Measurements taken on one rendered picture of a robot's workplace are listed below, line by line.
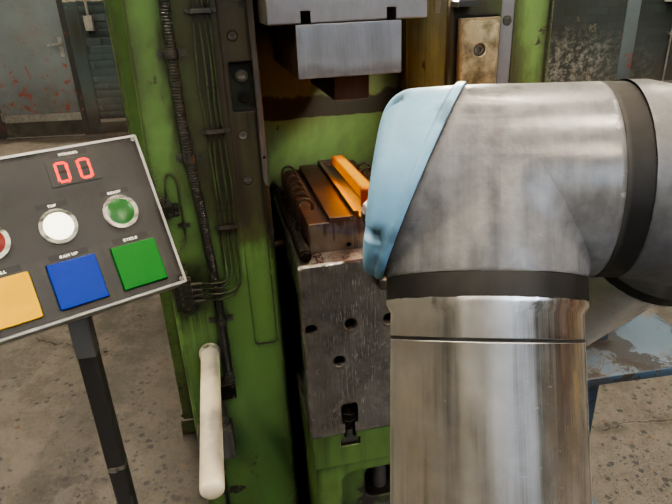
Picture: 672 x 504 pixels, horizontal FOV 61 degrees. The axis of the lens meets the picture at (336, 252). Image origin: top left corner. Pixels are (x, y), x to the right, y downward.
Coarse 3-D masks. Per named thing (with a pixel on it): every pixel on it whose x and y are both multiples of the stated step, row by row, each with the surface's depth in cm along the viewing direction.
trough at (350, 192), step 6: (324, 162) 154; (330, 162) 155; (330, 168) 153; (336, 174) 148; (336, 180) 143; (342, 180) 143; (342, 186) 138; (348, 186) 138; (348, 192) 134; (354, 192) 134; (354, 198) 130; (360, 198) 129; (354, 204) 126; (360, 204) 126
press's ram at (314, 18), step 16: (256, 0) 115; (272, 0) 99; (288, 0) 100; (304, 0) 100; (320, 0) 101; (336, 0) 101; (352, 0) 102; (368, 0) 102; (384, 0) 103; (400, 0) 104; (416, 0) 104; (256, 16) 119; (272, 16) 100; (288, 16) 101; (304, 16) 108; (320, 16) 102; (336, 16) 102; (352, 16) 103; (368, 16) 103; (384, 16) 104; (400, 16) 105; (416, 16) 105
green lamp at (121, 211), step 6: (120, 198) 97; (114, 204) 96; (120, 204) 97; (126, 204) 97; (108, 210) 96; (114, 210) 96; (120, 210) 96; (126, 210) 97; (132, 210) 98; (114, 216) 96; (120, 216) 96; (126, 216) 97; (132, 216) 97; (120, 222) 96; (126, 222) 97
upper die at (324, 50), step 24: (312, 24) 102; (336, 24) 103; (360, 24) 104; (384, 24) 105; (288, 48) 114; (312, 48) 104; (336, 48) 105; (360, 48) 105; (384, 48) 106; (312, 72) 105; (336, 72) 106; (360, 72) 107; (384, 72) 108
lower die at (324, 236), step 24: (312, 168) 152; (360, 168) 150; (312, 192) 136; (336, 192) 133; (312, 216) 122; (336, 216) 118; (360, 216) 119; (312, 240) 119; (336, 240) 120; (360, 240) 121
